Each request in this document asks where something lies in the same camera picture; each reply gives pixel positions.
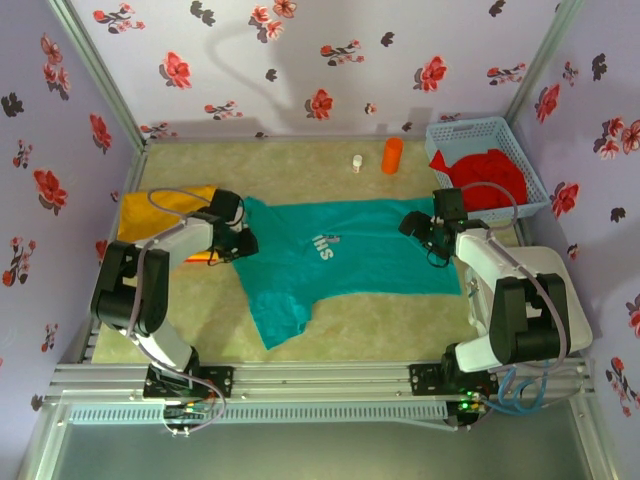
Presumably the teal printed t-shirt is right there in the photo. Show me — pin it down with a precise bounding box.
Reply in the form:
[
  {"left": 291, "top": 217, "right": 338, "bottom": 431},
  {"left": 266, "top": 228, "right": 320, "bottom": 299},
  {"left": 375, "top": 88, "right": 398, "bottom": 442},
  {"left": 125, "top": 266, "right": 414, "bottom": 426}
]
[{"left": 230, "top": 195, "right": 462, "bottom": 351}]

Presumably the orange cylinder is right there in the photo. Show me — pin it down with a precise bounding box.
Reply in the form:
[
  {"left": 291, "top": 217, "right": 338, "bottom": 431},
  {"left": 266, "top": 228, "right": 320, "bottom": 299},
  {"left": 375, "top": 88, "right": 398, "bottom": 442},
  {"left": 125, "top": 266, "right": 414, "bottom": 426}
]
[{"left": 380, "top": 137, "right": 405, "bottom": 175}]

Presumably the crumpled red t-shirt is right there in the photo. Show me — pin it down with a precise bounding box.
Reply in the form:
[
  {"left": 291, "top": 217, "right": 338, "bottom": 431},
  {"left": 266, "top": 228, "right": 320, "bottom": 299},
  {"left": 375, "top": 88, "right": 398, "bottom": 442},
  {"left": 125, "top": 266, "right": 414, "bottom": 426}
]
[{"left": 428, "top": 148, "right": 529, "bottom": 214}]

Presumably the blue plastic basket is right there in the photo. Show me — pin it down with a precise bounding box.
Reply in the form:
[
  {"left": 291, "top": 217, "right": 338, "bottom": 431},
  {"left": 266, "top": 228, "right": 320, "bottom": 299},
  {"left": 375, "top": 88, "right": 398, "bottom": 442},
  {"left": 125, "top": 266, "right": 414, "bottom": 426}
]
[{"left": 424, "top": 116, "right": 552, "bottom": 223}]

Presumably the folded yellow t-shirt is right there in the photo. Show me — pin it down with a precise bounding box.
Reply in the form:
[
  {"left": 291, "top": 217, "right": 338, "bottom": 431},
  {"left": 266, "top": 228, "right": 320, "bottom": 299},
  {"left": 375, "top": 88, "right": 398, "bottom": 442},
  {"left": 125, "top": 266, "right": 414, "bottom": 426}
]
[{"left": 117, "top": 184, "right": 221, "bottom": 264}]

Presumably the small circuit board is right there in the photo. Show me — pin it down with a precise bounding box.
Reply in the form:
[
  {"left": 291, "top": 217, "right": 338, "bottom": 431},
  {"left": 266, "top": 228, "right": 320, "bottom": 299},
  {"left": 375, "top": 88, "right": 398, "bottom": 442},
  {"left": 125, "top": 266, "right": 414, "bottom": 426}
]
[{"left": 164, "top": 405, "right": 209, "bottom": 421}]

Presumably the black controller with green light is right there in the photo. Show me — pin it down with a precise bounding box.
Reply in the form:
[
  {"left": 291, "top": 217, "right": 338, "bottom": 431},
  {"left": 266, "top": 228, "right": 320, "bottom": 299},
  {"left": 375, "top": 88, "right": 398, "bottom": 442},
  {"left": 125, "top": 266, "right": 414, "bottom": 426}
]
[{"left": 457, "top": 392, "right": 489, "bottom": 431}]

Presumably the grey metal sheet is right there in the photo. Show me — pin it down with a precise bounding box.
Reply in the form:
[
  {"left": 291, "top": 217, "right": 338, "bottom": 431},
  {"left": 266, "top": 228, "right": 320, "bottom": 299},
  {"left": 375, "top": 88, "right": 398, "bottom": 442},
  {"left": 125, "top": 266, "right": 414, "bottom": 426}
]
[{"left": 19, "top": 399, "right": 619, "bottom": 480}]

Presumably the grey right arm cable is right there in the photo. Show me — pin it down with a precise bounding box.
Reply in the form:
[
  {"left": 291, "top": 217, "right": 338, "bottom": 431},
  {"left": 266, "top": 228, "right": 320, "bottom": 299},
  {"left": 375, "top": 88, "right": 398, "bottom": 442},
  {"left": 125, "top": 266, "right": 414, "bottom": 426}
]
[{"left": 459, "top": 180, "right": 571, "bottom": 374}]

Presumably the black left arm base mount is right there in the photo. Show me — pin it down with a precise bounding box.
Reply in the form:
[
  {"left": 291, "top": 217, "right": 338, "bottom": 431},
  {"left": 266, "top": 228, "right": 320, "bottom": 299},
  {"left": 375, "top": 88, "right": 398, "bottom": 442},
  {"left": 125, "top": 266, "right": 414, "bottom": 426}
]
[{"left": 143, "top": 364, "right": 235, "bottom": 400}]

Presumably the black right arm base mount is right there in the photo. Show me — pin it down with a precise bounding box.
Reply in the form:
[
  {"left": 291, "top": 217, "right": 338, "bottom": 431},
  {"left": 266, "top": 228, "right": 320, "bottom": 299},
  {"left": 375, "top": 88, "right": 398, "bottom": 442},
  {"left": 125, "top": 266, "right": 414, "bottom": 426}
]
[{"left": 408, "top": 362, "right": 501, "bottom": 399}]

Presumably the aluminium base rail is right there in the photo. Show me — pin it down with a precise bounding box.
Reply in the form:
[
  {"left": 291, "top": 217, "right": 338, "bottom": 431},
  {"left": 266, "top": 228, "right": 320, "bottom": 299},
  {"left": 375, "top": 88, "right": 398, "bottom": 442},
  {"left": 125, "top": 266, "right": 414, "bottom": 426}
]
[{"left": 44, "top": 362, "right": 594, "bottom": 401}]

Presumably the slotted grey cable duct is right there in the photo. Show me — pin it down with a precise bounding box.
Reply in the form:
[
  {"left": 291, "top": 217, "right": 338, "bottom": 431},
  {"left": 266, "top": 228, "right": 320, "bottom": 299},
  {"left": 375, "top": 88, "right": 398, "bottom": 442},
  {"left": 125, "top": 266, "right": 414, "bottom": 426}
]
[{"left": 67, "top": 401, "right": 449, "bottom": 426}]

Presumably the blue cable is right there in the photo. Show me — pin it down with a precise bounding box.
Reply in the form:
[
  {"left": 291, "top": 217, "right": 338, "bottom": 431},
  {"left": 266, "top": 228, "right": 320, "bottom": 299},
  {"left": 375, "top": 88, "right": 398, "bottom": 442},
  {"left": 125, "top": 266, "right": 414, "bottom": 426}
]
[{"left": 497, "top": 367, "right": 586, "bottom": 416}]

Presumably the aluminium corner post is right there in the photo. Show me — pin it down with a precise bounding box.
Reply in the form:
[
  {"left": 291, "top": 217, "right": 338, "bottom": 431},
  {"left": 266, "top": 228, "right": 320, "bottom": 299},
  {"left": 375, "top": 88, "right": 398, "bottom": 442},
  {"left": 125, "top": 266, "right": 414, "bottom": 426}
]
[
  {"left": 504, "top": 0, "right": 586, "bottom": 134},
  {"left": 47, "top": 0, "right": 149, "bottom": 147}
]

